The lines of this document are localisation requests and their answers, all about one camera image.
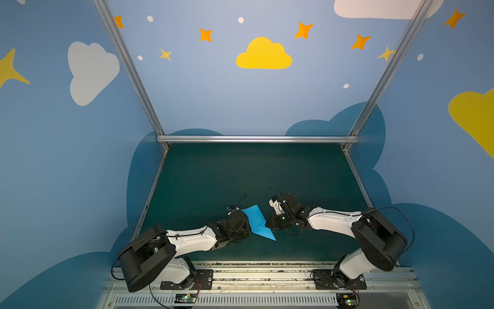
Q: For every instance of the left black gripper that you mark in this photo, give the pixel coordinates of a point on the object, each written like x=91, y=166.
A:
x=242, y=221

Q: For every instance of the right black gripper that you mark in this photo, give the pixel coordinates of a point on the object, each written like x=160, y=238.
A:
x=278, y=218

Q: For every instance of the blue square paper sheet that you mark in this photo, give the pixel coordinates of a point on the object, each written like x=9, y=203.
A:
x=258, y=222

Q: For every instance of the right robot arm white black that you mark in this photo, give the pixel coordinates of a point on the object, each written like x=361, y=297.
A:
x=380, y=242

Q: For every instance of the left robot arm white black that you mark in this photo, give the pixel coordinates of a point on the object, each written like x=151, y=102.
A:
x=147, y=256

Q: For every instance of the left green circuit board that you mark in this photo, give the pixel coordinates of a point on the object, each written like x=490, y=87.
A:
x=185, y=299

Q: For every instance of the green circuit board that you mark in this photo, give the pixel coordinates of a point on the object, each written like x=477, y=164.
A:
x=347, y=301
x=185, y=299

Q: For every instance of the back horizontal aluminium bar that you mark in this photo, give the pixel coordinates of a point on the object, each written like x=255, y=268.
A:
x=259, y=139

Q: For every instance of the right green circuit board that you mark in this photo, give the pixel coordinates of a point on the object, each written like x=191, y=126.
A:
x=347, y=301

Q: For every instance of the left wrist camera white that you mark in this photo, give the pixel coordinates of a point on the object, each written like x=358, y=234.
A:
x=232, y=209

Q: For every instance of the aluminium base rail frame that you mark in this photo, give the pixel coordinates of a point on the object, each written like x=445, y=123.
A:
x=272, y=284

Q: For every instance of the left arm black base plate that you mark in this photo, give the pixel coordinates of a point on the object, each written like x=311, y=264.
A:
x=197, y=279

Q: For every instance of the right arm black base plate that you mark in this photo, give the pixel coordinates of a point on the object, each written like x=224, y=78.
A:
x=326, y=279

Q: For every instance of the right slanted aluminium post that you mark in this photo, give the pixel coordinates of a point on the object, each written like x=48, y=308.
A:
x=407, y=39

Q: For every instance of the slanted aluminium post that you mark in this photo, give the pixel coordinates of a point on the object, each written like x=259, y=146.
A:
x=407, y=39
x=110, y=24

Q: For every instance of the left slanted aluminium post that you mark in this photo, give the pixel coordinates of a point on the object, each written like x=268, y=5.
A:
x=110, y=24

